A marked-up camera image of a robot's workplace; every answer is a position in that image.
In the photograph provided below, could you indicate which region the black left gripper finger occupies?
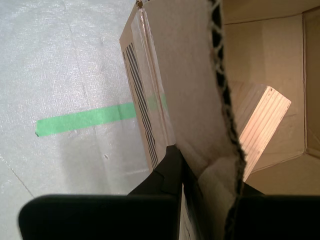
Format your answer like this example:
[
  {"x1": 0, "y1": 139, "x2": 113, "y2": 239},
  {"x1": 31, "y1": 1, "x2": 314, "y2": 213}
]
[
  {"x1": 231, "y1": 182, "x2": 320, "y2": 240},
  {"x1": 17, "y1": 144, "x2": 183, "y2": 240}
]

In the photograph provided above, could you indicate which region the light wooden block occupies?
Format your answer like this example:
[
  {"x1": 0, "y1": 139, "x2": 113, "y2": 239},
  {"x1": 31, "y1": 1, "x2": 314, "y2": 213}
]
[{"x1": 228, "y1": 81, "x2": 292, "y2": 182}]

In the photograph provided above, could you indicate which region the brown cardboard box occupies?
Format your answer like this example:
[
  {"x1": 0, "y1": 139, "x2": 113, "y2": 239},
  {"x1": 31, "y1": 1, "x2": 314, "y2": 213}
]
[{"x1": 119, "y1": 0, "x2": 320, "y2": 240}]

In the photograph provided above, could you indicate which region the long green tape strip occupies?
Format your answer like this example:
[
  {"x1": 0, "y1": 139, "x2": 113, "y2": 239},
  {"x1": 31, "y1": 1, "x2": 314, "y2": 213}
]
[{"x1": 35, "y1": 93, "x2": 168, "y2": 138}]

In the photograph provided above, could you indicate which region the translucent plastic table cover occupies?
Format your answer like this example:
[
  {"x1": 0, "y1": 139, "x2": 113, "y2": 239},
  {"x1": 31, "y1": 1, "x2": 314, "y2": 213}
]
[{"x1": 0, "y1": 0, "x2": 161, "y2": 201}]

